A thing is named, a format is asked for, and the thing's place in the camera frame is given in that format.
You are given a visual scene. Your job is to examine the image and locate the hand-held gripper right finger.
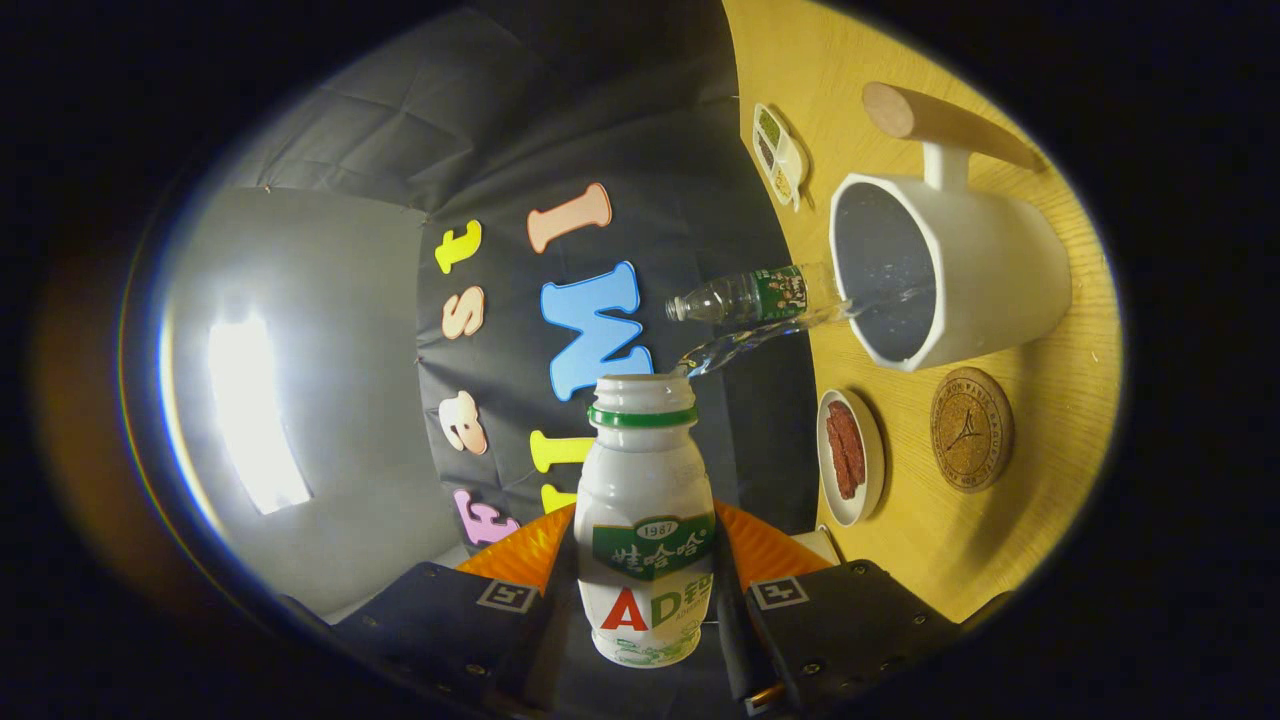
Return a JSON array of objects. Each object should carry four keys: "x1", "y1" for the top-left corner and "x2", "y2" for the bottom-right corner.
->
[{"x1": 712, "y1": 502, "x2": 961, "y2": 716}]

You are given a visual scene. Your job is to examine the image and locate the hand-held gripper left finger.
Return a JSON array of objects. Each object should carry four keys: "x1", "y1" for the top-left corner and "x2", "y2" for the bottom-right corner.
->
[{"x1": 330, "y1": 502, "x2": 581, "y2": 716}]

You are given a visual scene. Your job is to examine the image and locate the white juice bottle green label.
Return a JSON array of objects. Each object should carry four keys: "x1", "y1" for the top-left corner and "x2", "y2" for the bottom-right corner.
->
[{"x1": 573, "y1": 374, "x2": 717, "y2": 668}]

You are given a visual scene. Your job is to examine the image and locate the round cork coaster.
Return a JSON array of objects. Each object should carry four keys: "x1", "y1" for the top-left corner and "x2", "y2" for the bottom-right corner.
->
[{"x1": 930, "y1": 367, "x2": 1014, "y2": 493}]

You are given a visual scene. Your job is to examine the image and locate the white cup with wooden handle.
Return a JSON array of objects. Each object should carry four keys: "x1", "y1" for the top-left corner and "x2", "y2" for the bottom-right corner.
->
[{"x1": 829, "y1": 82, "x2": 1073, "y2": 373}]

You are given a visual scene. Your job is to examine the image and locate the clear plastic water bottle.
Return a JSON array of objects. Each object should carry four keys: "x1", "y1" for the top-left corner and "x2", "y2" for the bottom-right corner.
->
[{"x1": 666, "y1": 262, "x2": 846, "y2": 326}]

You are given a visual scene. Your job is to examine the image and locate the red meat slices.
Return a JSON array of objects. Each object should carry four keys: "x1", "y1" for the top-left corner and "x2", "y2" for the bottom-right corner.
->
[{"x1": 826, "y1": 400, "x2": 867, "y2": 501}]

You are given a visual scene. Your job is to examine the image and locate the white round plate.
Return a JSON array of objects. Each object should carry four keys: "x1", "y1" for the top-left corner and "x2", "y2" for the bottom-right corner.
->
[{"x1": 817, "y1": 388, "x2": 886, "y2": 528}]

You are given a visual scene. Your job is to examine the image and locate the wooden table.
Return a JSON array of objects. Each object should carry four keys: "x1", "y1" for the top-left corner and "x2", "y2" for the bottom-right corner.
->
[{"x1": 720, "y1": 0, "x2": 1123, "y2": 626}]

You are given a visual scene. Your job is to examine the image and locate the white divided dish with beans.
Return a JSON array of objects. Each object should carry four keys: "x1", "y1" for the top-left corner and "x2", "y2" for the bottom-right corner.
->
[{"x1": 752, "y1": 103, "x2": 809, "y2": 212}]

